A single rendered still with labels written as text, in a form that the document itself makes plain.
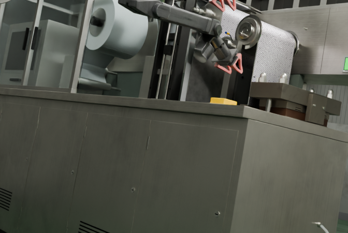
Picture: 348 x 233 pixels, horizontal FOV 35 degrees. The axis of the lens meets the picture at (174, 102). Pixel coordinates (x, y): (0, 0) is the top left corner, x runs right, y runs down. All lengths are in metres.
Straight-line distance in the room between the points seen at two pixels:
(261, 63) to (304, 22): 0.38
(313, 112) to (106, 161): 0.92
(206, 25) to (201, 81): 0.64
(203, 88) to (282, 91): 0.60
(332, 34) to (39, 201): 1.66
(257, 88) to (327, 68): 0.40
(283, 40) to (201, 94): 0.47
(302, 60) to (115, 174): 0.97
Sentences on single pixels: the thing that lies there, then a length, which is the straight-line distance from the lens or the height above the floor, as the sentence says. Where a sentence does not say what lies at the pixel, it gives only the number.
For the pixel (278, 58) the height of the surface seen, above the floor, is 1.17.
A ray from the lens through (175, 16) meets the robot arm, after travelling 1.87.
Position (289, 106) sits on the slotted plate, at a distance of 2.19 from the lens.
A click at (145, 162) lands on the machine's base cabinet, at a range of 2.28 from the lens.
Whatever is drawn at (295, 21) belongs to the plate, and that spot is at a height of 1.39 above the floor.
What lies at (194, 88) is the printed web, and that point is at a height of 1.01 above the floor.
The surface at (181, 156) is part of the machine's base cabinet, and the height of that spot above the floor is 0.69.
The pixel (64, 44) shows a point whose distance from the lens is 3.14.
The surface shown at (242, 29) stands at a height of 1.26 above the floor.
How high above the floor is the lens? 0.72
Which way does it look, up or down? 4 degrees up
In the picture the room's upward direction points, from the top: 10 degrees clockwise
